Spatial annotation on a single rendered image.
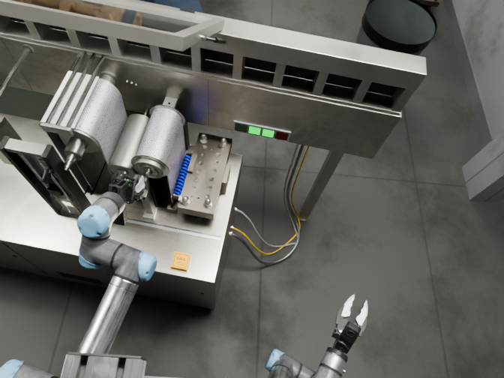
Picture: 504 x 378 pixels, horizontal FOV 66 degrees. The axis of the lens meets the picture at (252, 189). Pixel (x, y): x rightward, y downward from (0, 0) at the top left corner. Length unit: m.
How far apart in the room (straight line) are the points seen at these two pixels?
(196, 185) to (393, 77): 0.90
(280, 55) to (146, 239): 0.97
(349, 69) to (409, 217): 1.91
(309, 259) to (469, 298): 1.13
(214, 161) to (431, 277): 1.85
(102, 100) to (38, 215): 0.66
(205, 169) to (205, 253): 0.37
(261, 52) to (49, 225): 1.18
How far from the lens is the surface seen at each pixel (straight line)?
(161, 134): 1.53
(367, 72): 1.41
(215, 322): 2.57
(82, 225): 1.11
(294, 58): 1.38
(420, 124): 3.66
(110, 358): 0.54
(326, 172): 2.22
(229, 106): 1.61
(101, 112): 1.53
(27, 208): 1.99
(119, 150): 1.61
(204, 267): 1.71
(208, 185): 1.72
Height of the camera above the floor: 2.55
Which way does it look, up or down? 62 degrees down
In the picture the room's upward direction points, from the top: 11 degrees clockwise
